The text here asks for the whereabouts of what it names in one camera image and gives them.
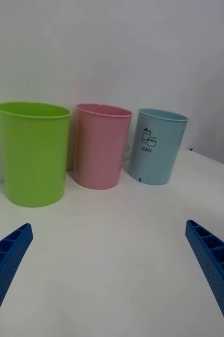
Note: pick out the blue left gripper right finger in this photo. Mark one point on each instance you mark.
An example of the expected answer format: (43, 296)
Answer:
(217, 266)

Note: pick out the pale blue plastic bin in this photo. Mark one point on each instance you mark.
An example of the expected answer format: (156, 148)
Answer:
(156, 158)

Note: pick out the green plastic bin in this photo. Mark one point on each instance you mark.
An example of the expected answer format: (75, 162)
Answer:
(35, 155)

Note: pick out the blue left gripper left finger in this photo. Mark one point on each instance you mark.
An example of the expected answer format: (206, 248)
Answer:
(3, 271)

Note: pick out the pink plastic bin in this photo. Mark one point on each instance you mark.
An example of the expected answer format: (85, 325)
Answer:
(99, 150)

